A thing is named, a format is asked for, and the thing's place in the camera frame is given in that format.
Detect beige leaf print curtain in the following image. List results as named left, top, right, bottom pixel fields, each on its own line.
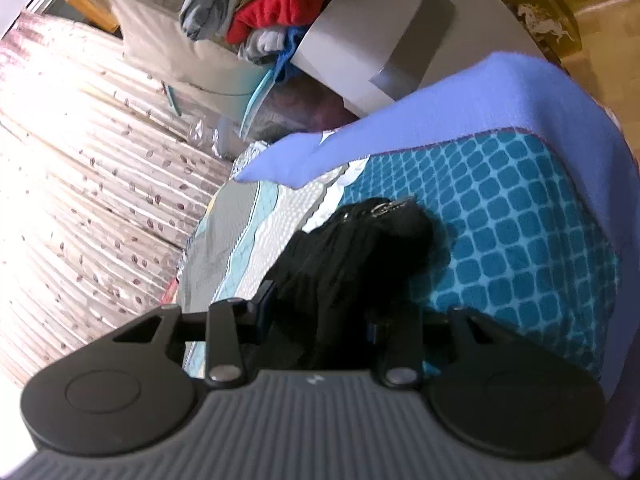
left=0, top=10, right=241, bottom=391

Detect patterned teal and grey bedsheet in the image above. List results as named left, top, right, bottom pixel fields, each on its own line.
left=177, top=127, right=621, bottom=381

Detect gold horse picture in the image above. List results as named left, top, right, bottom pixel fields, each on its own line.
left=472, top=0, right=583, bottom=61

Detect blue cloth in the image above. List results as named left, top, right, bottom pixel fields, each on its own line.
left=272, top=25, right=311, bottom=83

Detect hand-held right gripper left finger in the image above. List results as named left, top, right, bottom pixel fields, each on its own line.
left=112, top=280, right=278, bottom=388

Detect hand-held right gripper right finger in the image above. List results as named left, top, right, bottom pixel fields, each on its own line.
left=367, top=302, right=506, bottom=391

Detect grey and white garment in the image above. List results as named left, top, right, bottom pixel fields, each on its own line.
left=237, top=27, right=291, bottom=66

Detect lilac blue sheet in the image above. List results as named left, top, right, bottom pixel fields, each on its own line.
left=234, top=51, right=640, bottom=480

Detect cream sack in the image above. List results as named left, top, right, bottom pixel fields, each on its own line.
left=100, top=0, right=271, bottom=111

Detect red garment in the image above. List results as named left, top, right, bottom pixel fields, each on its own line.
left=225, top=0, right=331, bottom=46

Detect clear storage bag teal trim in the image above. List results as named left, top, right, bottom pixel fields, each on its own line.
left=185, top=67, right=361, bottom=161

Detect black pants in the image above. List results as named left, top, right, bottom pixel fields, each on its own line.
left=260, top=197, right=436, bottom=371

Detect white box with grey tape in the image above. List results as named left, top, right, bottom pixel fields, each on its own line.
left=290, top=0, right=546, bottom=116

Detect orange wooden frame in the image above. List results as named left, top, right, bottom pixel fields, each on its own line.
left=67, top=0, right=121, bottom=36

